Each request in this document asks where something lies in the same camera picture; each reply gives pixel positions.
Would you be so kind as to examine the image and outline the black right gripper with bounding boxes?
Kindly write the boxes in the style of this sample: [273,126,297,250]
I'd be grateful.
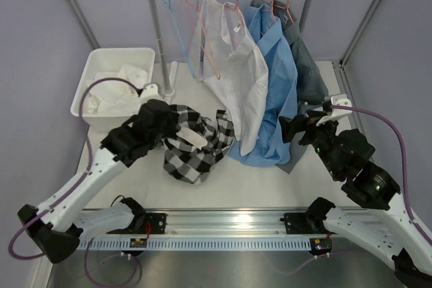
[277,109,342,178]

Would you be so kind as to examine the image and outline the black white checkered shirt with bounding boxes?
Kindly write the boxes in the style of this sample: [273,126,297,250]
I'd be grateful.
[163,105,235,185]

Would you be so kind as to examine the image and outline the blue wire hanger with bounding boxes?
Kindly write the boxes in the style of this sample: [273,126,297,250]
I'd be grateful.
[162,0,196,78]

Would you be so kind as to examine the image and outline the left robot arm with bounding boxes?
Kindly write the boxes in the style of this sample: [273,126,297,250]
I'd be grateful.
[18,99,180,264]

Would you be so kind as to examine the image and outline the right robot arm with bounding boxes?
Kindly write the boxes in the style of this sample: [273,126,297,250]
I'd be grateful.
[279,111,431,287]

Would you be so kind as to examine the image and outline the blue shirt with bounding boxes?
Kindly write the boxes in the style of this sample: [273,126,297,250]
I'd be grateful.
[228,4,298,167]

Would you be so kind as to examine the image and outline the dark grey shirt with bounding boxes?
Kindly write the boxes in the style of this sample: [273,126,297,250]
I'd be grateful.
[250,0,329,173]

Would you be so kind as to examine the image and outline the light grey white shirt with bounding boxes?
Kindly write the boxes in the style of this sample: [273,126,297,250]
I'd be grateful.
[200,0,269,156]

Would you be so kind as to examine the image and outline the white plastic basket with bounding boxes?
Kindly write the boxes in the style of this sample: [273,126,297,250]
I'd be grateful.
[70,47,155,133]

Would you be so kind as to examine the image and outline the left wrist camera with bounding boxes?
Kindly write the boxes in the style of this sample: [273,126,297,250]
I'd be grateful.
[138,83,163,105]

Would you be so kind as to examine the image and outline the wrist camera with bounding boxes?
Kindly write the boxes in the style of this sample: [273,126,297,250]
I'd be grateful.
[138,83,163,105]
[317,94,352,126]

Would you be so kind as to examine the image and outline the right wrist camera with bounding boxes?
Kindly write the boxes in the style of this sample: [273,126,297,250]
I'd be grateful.
[317,94,352,126]

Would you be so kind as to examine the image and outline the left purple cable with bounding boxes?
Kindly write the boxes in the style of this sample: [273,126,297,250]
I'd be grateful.
[7,78,144,260]

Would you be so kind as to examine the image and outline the purple cable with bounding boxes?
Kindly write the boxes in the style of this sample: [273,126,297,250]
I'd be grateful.
[330,105,432,245]
[7,78,144,260]

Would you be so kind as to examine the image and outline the aluminium mounting rail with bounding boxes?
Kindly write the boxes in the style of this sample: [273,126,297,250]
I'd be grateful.
[74,206,325,237]

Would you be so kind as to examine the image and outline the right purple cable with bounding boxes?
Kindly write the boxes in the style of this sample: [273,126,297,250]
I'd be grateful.
[330,105,432,245]

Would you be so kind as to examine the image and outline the left aluminium frame post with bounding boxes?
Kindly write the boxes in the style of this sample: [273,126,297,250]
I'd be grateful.
[65,0,100,49]

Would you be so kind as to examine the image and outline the aluminium frame post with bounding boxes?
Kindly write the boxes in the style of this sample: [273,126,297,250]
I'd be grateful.
[340,0,383,68]
[65,0,100,49]

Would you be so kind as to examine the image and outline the light blue slotted cable duct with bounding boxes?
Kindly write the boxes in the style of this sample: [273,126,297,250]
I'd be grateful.
[78,237,311,251]

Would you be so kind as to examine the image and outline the right aluminium frame post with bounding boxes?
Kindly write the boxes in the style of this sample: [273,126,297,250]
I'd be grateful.
[340,0,383,68]

